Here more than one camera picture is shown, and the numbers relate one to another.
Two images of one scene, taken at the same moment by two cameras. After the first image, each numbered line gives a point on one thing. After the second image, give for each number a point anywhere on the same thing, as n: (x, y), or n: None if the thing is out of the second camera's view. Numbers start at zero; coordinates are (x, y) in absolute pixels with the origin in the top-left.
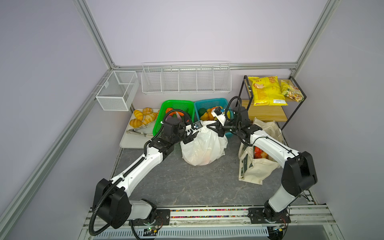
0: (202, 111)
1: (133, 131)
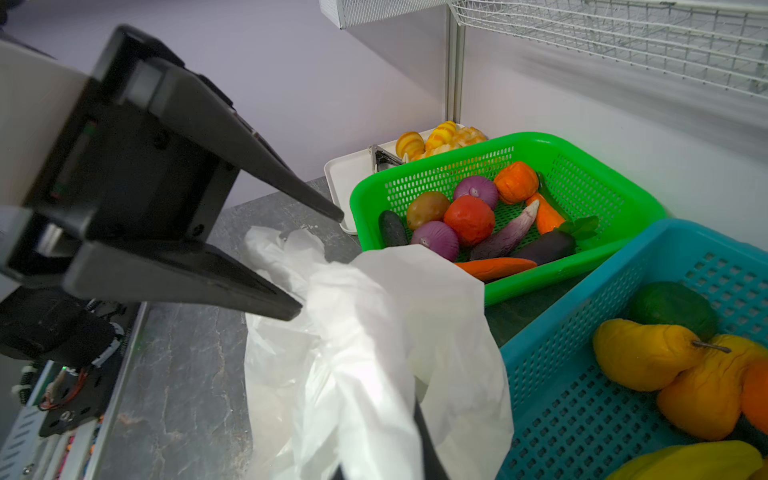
0: (671, 303)
1: (379, 155)
